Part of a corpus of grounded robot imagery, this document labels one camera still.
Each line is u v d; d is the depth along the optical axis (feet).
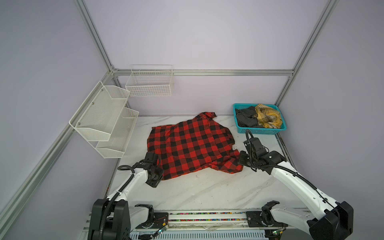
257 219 2.40
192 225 2.40
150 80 3.13
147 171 1.95
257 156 1.94
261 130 3.41
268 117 3.45
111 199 1.38
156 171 2.16
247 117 3.54
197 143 3.42
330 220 1.23
